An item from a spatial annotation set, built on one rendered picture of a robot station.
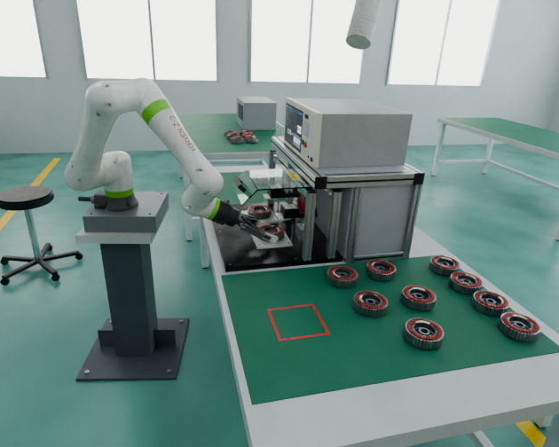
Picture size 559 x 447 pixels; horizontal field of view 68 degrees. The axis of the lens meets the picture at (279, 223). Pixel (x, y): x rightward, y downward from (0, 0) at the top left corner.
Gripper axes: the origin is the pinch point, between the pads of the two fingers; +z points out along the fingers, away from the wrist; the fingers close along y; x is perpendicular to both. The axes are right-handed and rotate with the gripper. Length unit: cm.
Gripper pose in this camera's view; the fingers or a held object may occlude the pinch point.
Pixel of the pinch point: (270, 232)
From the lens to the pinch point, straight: 176.6
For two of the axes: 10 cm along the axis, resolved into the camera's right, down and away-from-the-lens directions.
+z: 8.4, 3.6, 3.9
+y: -2.4, -4.0, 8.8
